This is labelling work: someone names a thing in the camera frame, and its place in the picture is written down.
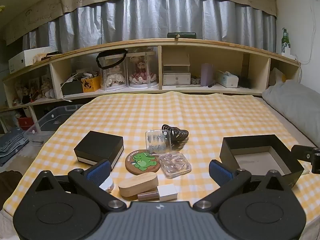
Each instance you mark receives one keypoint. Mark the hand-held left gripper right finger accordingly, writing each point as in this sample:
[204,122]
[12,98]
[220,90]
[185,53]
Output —
[220,173]

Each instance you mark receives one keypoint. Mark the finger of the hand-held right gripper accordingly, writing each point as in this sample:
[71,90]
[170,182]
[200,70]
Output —
[302,152]

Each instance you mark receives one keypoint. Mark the silver curtain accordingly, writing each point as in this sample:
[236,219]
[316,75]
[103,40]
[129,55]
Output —
[150,17]

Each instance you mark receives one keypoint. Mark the white tissue box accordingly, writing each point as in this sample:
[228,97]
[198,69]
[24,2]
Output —
[226,80]

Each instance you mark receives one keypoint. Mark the oval wooden box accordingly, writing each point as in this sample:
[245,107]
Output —
[137,183]

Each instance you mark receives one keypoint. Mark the stack of grey mats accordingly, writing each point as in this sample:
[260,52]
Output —
[11,147]

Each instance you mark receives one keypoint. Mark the yellow printed box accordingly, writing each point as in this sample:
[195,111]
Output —
[91,85]

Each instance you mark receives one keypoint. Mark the purple cup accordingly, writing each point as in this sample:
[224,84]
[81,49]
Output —
[207,73]

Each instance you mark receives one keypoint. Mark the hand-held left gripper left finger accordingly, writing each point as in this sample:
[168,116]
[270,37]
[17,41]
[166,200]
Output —
[100,171]

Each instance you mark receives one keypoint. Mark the green glass bottle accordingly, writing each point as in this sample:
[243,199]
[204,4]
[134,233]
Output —
[285,40]

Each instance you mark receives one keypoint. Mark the white plastic bag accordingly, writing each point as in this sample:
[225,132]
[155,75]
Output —
[276,76]

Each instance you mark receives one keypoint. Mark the dark green case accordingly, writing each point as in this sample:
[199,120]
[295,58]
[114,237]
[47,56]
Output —
[181,35]

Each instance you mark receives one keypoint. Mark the cork coaster with green elephant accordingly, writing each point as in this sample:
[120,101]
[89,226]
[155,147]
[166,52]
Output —
[142,161]

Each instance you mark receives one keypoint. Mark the clear case with pink pieces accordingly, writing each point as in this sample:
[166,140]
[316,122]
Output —
[175,165]

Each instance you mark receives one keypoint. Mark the black fluffy item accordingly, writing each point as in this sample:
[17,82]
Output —
[247,83]

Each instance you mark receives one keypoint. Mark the group of small figurines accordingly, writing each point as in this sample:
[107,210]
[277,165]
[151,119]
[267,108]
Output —
[25,90]

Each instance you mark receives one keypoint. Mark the long white cardboard box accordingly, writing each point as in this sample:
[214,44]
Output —
[22,60]

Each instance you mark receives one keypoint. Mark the cream mini drawer organizer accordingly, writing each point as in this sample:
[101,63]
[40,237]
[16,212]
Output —
[176,78]

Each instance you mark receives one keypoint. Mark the black gift box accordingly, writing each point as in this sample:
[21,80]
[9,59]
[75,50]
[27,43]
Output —
[100,143]

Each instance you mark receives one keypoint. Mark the long wooden shelf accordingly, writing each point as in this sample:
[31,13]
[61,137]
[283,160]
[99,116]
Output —
[200,42]

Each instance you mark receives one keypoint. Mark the black pen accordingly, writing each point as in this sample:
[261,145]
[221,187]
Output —
[211,85]

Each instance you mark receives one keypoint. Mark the black cardboard box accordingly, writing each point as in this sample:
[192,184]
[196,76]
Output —
[227,147]

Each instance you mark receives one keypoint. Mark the clear case with red doll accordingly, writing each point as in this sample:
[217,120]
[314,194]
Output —
[142,71]

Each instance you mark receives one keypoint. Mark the dark brown hair claw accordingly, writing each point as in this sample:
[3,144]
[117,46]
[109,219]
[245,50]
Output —
[176,132]

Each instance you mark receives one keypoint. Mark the clear case with blue pieces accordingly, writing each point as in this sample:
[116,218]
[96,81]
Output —
[157,141]

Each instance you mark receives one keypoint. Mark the red box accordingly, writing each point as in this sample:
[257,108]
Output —
[25,123]

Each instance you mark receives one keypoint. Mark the small black storage box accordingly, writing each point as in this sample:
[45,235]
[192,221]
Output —
[71,88]

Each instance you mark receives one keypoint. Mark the rose gold flash drive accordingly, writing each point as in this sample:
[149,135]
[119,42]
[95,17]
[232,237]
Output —
[148,195]

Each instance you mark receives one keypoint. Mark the black headband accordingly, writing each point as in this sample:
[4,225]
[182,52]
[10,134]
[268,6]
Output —
[110,52]

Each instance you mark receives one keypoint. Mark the clear plastic storage bin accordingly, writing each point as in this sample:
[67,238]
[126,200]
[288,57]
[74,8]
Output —
[50,122]

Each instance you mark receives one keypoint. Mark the yellow checked blanket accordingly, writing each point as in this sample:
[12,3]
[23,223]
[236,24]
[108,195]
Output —
[200,115]

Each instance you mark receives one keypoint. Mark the grey pillow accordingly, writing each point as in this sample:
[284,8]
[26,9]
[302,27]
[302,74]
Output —
[295,105]

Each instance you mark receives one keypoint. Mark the clear case with cream doll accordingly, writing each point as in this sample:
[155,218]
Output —
[113,78]

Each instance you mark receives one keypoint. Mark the white teardrop tape measure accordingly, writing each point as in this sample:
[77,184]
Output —
[107,186]

